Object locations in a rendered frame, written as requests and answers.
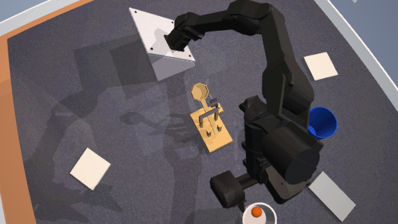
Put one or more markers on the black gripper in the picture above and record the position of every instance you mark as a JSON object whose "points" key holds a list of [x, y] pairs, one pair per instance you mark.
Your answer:
{"points": [[229, 190]]}

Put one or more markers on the beige flat square tile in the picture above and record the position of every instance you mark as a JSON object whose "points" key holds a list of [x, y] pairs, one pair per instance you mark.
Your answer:
{"points": [[320, 66], [90, 168]]}

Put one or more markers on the orange ball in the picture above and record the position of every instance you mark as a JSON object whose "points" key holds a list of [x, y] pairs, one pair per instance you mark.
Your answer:
{"points": [[256, 212]]}

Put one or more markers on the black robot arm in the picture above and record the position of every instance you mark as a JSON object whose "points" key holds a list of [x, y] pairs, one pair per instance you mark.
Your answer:
{"points": [[279, 127]]}

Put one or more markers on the blue plastic cup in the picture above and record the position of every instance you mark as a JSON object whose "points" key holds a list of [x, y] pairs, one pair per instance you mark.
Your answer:
{"points": [[322, 123]]}

